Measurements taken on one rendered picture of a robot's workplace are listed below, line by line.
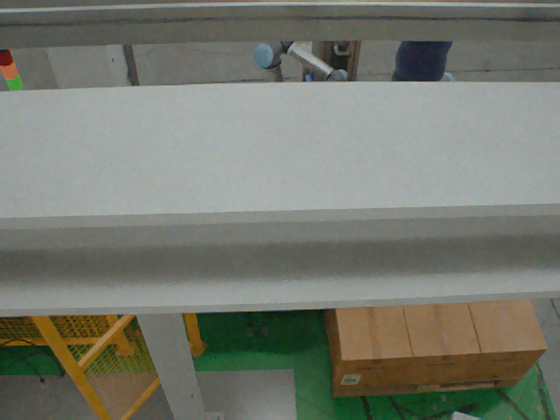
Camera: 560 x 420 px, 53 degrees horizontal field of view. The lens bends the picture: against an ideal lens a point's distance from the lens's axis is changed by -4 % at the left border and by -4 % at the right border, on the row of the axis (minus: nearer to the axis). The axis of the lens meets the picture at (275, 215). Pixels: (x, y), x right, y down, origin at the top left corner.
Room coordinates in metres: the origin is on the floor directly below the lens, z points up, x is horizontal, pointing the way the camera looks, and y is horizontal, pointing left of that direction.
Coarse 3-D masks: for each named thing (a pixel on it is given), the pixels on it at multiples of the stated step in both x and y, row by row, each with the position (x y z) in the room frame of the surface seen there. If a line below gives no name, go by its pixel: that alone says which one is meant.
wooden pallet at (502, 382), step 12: (408, 384) 1.38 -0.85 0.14; (420, 384) 1.39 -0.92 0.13; (432, 384) 1.39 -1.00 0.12; (444, 384) 1.43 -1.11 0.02; (456, 384) 1.43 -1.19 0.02; (468, 384) 1.43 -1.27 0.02; (480, 384) 1.44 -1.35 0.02; (492, 384) 1.44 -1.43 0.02; (504, 384) 1.43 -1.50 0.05; (516, 384) 1.43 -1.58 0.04; (336, 396) 1.35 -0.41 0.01
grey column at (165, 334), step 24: (48, 48) 0.98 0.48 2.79; (72, 48) 0.99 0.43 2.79; (96, 48) 0.99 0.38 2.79; (120, 48) 1.10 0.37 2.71; (72, 72) 0.99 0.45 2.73; (96, 72) 0.99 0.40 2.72; (120, 72) 1.06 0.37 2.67; (144, 336) 0.99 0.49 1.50; (168, 336) 0.99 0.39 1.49; (168, 360) 0.99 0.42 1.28; (192, 360) 1.14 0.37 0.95; (168, 384) 0.99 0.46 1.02; (192, 384) 1.03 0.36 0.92; (192, 408) 0.99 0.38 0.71
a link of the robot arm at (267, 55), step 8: (264, 48) 2.61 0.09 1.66; (272, 48) 2.63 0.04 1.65; (280, 48) 2.66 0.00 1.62; (256, 56) 2.62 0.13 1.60; (264, 56) 2.59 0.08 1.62; (272, 56) 2.59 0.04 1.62; (264, 64) 2.58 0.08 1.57; (272, 64) 2.59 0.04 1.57; (280, 64) 2.62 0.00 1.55; (272, 72) 2.59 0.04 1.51; (280, 72) 2.62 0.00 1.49; (272, 80) 2.59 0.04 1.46; (280, 80) 2.59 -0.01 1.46
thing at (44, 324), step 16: (32, 320) 1.03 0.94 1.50; (48, 320) 1.04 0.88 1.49; (64, 320) 1.11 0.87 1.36; (128, 320) 1.32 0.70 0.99; (192, 320) 1.64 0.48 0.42; (48, 336) 1.01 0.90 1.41; (80, 336) 1.13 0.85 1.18; (112, 336) 1.23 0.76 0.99; (192, 336) 1.64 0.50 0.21; (64, 352) 1.02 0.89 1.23; (96, 352) 1.14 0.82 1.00; (192, 352) 1.62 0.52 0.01; (80, 368) 1.05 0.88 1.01; (128, 368) 1.25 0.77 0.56; (144, 368) 1.33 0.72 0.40; (80, 384) 1.01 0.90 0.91; (144, 384) 1.29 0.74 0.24; (96, 400) 1.03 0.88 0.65; (144, 400) 1.24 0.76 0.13; (112, 416) 1.08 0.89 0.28; (128, 416) 1.13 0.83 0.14
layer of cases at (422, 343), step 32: (352, 320) 1.60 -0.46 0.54; (384, 320) 1.61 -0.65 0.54; (416, 320) 1.61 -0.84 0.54; (448, 320) 1.61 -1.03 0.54; (480, 320) 1.61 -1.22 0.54; (512, 320) 1.62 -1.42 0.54; (352, 352) 1.40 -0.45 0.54; (384, 352) 1.40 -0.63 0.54; (416, 352) 1.41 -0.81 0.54; (448, 352) 1.41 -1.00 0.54; (480, 352) 1.41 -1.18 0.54; (512, 352) 1.42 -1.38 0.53; (544, 352) 1.44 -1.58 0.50; (352, 384) 1.36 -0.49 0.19; (384, 384) 1.37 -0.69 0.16
